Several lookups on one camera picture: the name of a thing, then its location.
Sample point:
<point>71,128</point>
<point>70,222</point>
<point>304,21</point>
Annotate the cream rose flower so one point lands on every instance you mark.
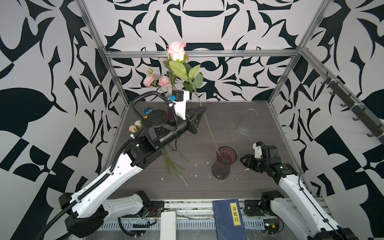
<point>133,129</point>

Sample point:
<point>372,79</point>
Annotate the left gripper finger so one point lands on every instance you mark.
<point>193,125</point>
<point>197,112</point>

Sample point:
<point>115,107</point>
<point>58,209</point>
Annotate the twin pink peony stem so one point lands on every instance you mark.
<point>164,83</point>

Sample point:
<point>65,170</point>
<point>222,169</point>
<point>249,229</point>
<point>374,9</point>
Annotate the purple blue glass vase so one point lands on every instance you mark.
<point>172,118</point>

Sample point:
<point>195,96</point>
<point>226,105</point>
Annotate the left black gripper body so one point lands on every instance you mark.
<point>174,130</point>

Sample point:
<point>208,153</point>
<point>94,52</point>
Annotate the dark maroon glass vase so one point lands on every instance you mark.
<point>226,157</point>

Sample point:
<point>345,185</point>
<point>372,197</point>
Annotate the clear glass vase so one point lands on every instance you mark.
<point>247,123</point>

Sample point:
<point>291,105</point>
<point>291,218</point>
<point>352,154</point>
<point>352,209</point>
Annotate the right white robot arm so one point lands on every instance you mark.
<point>306,218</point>

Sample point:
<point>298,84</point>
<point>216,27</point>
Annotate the pink rose stem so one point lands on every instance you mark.
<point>191,77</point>

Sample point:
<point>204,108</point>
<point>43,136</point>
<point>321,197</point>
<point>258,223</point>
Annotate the black wall hook rail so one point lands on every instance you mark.
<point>352,103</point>

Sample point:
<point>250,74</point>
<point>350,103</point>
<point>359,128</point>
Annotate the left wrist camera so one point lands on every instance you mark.
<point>179,98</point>

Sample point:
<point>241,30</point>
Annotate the mixed colour rose bunch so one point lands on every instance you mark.
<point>172,166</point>

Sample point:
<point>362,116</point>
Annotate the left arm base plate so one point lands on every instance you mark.
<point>154,210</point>

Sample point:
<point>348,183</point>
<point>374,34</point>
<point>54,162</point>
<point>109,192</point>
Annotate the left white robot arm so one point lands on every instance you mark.
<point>90,207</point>

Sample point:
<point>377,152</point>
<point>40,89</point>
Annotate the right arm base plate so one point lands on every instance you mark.
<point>254,208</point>

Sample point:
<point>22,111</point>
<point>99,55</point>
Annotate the white power adapter box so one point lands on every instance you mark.
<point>168,229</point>

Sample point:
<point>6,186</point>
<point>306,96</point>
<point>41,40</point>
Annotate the blue book yellow label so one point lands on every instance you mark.
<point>228,220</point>

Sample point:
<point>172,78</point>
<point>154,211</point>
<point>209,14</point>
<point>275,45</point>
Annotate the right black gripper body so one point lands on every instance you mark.
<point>258,164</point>

